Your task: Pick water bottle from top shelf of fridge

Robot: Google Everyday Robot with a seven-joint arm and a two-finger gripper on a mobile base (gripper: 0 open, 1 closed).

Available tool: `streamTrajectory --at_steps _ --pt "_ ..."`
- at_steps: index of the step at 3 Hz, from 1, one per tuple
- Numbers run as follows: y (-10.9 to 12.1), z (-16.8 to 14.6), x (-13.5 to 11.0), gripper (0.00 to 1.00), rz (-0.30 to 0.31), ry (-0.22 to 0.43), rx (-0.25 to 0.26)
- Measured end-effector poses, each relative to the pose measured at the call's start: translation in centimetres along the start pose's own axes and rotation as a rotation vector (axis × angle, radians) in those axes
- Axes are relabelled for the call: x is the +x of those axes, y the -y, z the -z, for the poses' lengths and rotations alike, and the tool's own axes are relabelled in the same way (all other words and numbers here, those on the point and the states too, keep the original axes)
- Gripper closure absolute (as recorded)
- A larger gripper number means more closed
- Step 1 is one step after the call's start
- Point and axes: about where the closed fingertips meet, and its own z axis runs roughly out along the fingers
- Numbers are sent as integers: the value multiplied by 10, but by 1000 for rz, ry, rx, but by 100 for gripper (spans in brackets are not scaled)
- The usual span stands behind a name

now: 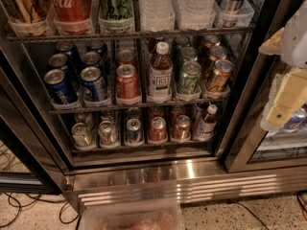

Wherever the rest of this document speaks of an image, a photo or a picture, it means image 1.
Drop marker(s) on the blue pepsi can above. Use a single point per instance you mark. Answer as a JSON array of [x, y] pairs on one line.
[[62, 93], [95, 91]]

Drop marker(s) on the front red soda can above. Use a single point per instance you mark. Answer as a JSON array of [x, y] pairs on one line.
[[127, 85]]

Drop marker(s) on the silver can bottom left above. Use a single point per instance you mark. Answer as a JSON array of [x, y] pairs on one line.
[[82, 137]]

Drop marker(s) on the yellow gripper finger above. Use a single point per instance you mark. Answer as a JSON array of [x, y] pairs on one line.
[[272, 45], [287, 95]]

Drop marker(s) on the tea bottle bottom shelf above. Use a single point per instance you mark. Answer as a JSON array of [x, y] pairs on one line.
[[205, 121]]

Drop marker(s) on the red can bottom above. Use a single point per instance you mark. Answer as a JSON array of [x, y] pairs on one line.
[[158, 131]]

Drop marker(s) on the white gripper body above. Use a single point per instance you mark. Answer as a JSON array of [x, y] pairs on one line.
[[296, 43]]

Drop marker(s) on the rear red soda can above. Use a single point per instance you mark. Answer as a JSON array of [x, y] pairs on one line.
[[126, 56]]

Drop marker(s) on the front left blue pepsi can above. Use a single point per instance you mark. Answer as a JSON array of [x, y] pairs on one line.
[[62, 93]]

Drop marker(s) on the middle right pepsi can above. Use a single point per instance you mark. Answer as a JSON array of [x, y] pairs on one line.
[[93, 59]]

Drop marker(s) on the middle left pepsi can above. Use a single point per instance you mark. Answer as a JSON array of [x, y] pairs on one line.
[[62, 62]]

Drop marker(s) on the blue silver can bottom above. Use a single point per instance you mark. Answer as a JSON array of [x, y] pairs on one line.
[[134, 134]]

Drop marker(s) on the copper can bottom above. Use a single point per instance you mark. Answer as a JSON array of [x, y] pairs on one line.
[[181, 128]]

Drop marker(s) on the stainless steel fridge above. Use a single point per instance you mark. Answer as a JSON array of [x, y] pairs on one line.
[[190, 171]]

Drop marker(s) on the clear plastic bin floor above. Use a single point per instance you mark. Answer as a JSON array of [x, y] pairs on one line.
[[149, 214]]

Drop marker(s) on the red soda can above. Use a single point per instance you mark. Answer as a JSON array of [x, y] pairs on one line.
[[127, 85], [126, 56]]

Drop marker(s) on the gold can top shelf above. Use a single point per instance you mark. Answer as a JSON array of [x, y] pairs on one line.
[[28, 17]]

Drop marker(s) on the red cola can top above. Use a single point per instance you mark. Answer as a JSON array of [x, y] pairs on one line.
[[71, 15]]

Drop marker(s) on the front gold can middle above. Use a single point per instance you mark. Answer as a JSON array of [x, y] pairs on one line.
[[217, 79]]

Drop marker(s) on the glass fridge door right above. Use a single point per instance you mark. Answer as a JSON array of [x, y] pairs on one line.
[[248, 146]]

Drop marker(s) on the clear water bottle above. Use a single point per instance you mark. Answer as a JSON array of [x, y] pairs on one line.
[[156, 15], [194, 14]]

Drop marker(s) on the front green can middle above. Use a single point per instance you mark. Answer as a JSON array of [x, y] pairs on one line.
[[188, 84]]

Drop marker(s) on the green can top shelf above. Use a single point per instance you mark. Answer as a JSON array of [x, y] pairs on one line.
[[116, 15]]

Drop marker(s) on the front right blue pepsi can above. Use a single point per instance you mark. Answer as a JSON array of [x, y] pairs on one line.
[[95, 91]]

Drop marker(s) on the brown tea bottle middle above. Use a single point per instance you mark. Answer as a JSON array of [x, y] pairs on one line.
[[160, 74]]

